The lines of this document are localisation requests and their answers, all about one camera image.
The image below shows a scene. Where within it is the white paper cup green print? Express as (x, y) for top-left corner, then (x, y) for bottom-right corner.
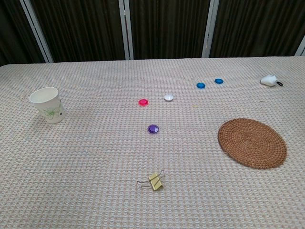
(29, 87), (65, 124)

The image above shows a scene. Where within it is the purple round magnet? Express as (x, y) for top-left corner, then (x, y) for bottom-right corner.
(147, 124), (161, 135)

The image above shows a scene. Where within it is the round brown rattan coaster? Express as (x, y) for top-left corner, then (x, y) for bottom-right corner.
(217, 118), (288, 170)

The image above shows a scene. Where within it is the yellow binder clip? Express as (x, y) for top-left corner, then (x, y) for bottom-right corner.
(136, 169), (167, 192)

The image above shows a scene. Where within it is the beige woven tablecloth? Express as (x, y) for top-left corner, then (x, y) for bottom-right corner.
(0, 55), (305, 229)

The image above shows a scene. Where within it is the white pouch with black loop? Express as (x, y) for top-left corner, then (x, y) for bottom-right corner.
(260, 75), (285, 87)

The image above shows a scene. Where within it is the dark screen panel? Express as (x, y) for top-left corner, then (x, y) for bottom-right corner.
(0, 0), (46, 67)

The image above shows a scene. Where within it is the white screen frame post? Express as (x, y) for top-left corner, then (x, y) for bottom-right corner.
(201, 0), (220, 59)
(295, 39), (305, 57)
(19, 0), (54, 63)
(118, 0), (134, 61)

